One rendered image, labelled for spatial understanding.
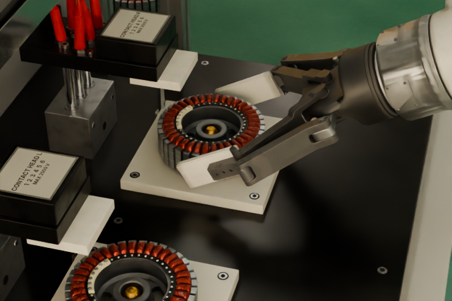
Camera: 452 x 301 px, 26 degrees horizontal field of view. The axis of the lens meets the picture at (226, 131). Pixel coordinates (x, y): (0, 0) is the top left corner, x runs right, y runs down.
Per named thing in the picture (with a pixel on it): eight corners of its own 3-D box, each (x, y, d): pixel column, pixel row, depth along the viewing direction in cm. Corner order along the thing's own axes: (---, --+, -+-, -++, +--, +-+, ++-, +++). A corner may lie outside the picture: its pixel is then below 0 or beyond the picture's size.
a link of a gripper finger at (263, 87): (268, 73, 104) (270, 70, 104) (213, 92, 107) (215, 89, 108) (280, 96, 105) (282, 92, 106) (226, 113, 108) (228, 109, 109)
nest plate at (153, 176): (294, 128, 109) (295, 119, 108) (262, 215, 97) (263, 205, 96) (166, 108, 112) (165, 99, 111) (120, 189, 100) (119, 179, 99)
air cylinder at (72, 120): (118, 120, 110) (115, 79, 107) (93, 160, 104) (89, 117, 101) (76, 113, 111) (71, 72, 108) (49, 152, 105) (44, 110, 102)
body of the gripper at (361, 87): (381, 23, 94) (296, 52, 99) (367, 68, 88) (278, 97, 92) (411, 85, 97) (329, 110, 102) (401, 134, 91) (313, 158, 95)
